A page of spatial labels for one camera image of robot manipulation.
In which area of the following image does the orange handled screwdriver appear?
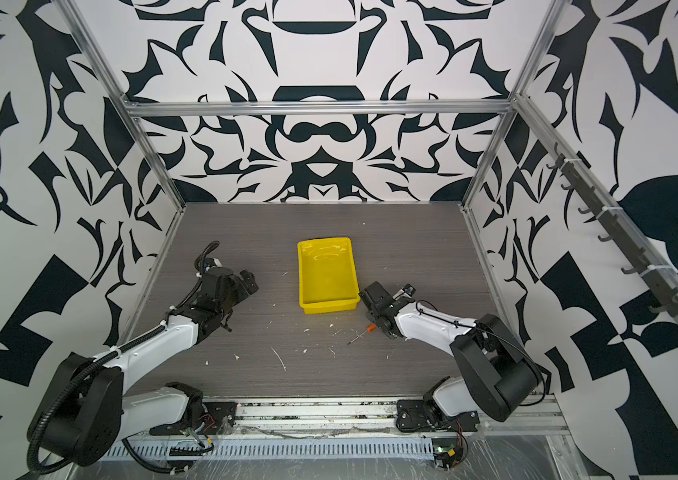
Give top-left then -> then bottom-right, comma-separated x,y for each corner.
347,324 -> 377,346

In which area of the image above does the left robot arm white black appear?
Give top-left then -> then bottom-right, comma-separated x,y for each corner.
26,265 -> 259,475

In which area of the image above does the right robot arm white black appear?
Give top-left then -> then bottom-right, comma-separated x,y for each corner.
360,282 -> 544,426

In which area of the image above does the yellow plastic bin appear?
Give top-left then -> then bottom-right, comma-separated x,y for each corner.
297,237 -> 360,315

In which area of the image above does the green circuit board connector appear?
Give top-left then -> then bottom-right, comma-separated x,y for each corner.
432,437 -> 469,470

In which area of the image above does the right gripper camera mount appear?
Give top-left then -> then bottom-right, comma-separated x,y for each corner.
393,284 -> 416,300

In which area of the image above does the black corrugated cable hose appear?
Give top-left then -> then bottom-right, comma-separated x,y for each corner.
25,239 -> 223,475

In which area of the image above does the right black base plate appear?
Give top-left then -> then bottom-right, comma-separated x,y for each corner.
395,399 -> 480,433

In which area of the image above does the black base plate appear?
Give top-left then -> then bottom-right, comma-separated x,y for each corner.
149,401 -> 238,436
395,399 -> 480,433

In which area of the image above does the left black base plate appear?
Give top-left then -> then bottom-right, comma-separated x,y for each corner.
149,401 -> 238,436

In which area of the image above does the white slotted cable duct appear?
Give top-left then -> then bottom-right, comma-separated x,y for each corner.
131,437 -> 436,461

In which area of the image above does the aluminium mounting rail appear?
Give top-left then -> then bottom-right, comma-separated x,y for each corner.
59,393 -> 571,443

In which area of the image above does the aluminium frame crossbar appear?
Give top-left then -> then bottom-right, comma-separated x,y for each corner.
125,99 -> 511,118

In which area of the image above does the grey wall hook rail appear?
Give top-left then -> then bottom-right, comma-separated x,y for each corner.
549,142 -> 678,317

